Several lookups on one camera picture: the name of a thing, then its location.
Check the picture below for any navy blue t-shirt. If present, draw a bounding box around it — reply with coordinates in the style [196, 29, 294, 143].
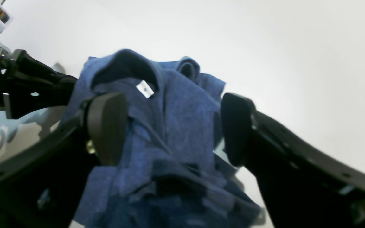
[62, 49, 260, 228]

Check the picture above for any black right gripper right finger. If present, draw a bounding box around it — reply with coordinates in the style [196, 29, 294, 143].
[221, 93, 365, 228]

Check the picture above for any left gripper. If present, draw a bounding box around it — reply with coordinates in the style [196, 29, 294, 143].
[0, 48, 77, 119]

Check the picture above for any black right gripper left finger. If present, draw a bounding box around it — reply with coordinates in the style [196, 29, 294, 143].
[0, 92, 128, 228]

